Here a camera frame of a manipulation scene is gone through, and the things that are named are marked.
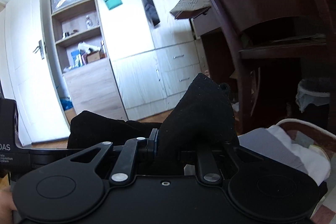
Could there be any grey folded garment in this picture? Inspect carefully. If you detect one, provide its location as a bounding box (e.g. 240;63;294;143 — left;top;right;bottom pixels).
238;128;308;174

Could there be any dark wooden chair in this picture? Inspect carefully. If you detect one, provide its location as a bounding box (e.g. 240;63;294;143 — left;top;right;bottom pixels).
211;0;335;133

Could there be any white folded sweatshirt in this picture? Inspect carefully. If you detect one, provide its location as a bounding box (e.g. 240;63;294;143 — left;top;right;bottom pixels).
267;126;331;185

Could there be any black garment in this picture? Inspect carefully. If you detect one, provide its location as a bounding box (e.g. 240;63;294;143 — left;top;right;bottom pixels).
67;73;239;156

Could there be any black waste bin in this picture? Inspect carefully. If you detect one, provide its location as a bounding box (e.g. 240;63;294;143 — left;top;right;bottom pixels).
295;78;331;113

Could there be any white wardrobe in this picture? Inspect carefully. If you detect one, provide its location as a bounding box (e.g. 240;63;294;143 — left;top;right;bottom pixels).
97;0;207;120

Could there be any open wooden shelf unit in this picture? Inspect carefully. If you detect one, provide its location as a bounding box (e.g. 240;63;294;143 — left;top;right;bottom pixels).
50;0;127;120

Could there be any white patterned rug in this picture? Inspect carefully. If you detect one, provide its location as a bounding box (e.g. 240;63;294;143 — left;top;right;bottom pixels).
275;118;336;224

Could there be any right hand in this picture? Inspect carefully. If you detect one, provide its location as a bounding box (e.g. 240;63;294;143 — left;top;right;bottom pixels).
0;187;17;224

